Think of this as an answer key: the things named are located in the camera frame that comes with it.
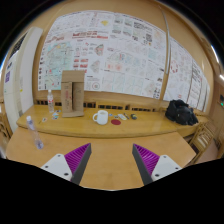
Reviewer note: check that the right poster wall sheet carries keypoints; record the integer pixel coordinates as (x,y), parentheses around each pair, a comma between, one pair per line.
(186,80)

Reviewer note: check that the red round coaster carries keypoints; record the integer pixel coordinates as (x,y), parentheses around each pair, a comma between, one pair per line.
(115,122)

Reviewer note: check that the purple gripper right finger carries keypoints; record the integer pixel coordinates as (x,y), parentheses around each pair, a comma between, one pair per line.
(151,166)

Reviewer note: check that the large poster wall sheet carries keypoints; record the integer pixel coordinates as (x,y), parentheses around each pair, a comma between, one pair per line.
(119,53)

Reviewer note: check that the clear plastic water bottle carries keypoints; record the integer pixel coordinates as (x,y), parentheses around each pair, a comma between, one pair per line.
(34,133)

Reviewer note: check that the wooden chair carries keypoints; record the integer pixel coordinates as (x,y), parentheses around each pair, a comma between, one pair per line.
(203,142)

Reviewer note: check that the white ceramic mug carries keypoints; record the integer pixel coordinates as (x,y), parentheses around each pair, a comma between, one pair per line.
(101,117)

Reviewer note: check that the water bottle with red label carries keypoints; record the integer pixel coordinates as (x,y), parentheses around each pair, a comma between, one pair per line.
(50,99)

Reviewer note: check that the small sticker card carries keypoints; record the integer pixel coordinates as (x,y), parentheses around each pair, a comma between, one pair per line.
(44,119)

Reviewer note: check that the dark small gadget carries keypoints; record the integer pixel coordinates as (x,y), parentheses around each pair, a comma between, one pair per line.
(133,116)

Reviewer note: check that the brown cardboard box stand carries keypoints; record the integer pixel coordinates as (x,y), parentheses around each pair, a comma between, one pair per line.
(72,93)

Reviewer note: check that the black backpack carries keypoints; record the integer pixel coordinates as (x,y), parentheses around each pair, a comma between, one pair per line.
(180,112)

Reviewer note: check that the white small flat device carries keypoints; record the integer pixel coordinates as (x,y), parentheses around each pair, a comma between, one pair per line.
(121,116)

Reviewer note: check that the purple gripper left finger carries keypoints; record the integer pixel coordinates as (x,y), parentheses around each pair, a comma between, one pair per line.
(71,166)

